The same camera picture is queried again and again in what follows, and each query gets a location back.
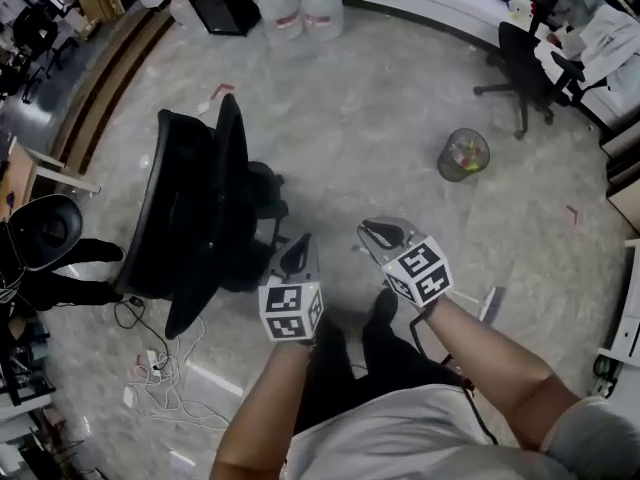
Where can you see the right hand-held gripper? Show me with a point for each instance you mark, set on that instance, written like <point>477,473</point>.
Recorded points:
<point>420,273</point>

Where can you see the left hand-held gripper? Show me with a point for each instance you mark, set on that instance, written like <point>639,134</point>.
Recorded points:
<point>287,313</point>

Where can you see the person's right forearm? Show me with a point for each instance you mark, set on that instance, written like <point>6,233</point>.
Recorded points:
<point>492,368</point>

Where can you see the person's left forearm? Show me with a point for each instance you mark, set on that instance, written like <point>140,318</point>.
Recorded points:
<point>260,413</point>

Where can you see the large black office chair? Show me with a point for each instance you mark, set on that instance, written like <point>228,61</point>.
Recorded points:
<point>195,203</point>

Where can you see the person's black trousers legs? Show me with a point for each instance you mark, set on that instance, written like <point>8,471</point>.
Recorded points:
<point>380,363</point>

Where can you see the white power strip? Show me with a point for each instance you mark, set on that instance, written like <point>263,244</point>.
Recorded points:
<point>154,360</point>

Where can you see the person's grey shirt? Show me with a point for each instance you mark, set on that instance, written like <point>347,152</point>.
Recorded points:
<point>425,438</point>

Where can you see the black swivel chair with armrests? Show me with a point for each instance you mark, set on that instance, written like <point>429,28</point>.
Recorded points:
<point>525,63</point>

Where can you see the clear water jug red cap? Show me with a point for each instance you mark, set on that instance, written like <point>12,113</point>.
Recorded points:
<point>282,10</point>
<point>181,5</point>
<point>322,8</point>

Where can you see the curved white desk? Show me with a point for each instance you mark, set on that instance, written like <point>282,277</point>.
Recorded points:
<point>450,5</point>

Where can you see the beige drawer unit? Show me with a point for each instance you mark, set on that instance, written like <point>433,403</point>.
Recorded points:
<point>625,173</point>

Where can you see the black round stool seat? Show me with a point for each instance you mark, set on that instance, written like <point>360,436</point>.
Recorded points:
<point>47,230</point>

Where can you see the wooden side table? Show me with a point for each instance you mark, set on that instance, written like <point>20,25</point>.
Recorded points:
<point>30,178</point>

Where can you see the white coat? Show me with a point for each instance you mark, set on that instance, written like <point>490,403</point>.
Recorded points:
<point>612,43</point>

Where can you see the small black office chair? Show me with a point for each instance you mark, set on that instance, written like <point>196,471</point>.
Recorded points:
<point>37,35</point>

